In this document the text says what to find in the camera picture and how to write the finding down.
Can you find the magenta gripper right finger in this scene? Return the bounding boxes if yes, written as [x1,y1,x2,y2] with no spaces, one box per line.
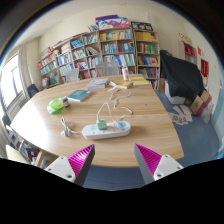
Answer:
[134,144,183,184]

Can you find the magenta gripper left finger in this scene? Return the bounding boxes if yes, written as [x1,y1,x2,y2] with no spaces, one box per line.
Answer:
[46,144,95,186]

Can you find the green charger plug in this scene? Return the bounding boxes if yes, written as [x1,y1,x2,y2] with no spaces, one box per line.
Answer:
[96,119,107,130]

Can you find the white power strip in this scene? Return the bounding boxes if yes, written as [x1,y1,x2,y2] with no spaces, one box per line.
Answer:
[82,121,131,140]

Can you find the papers on floor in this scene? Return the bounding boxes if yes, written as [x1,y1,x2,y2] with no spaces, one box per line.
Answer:
[168,105,193,126]

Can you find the green plastic bag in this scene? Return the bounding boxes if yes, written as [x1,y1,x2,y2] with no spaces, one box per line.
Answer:
[47,97,64,114]

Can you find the small dark jar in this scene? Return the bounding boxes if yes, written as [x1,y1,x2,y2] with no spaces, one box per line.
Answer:
[62,96,70,108]

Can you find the white box under cover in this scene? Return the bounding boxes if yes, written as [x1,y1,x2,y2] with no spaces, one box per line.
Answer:
[164,81,187,106]

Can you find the teal book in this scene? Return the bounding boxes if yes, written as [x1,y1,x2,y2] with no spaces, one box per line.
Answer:
[67,90,92,102]

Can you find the cardboard box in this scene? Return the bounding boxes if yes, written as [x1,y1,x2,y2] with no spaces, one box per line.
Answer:
[190,90,211,116]

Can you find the yellow book stack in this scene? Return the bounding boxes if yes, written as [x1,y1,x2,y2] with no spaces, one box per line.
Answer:
[109,76,149,89]

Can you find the grey book stack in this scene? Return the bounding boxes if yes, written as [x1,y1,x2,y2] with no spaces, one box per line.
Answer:
[86,78,109,90]

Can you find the dark blue chair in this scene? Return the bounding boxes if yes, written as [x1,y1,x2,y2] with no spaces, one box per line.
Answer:
[27,84,39,98]

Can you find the black covered object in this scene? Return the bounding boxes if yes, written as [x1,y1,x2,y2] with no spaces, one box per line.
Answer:
[160,50,205,100]

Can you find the grey chair left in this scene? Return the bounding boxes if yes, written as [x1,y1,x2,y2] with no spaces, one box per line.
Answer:
[65,68,79,83]

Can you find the grey chair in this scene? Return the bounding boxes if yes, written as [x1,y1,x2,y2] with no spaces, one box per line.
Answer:
[65,68,79,83]
[96,62,119,76]

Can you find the window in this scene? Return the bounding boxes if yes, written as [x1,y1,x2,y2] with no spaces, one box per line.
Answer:
[1,55,23,108]

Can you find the white red bottle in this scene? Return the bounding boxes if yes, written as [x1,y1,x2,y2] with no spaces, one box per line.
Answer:
[122,67,129,81]

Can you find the colourful boxes on shelf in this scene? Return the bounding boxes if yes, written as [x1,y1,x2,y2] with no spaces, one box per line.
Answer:
[95,14,129,30]

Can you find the white power strip cord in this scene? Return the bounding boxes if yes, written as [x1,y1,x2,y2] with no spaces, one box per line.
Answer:
[60,117,84,138]

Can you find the white charger cable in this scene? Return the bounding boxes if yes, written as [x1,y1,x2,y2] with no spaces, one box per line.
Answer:
[96,81,134,123]

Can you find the wooden bookshelf wall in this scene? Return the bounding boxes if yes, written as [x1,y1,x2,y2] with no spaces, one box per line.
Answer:
[38,27,160,90]

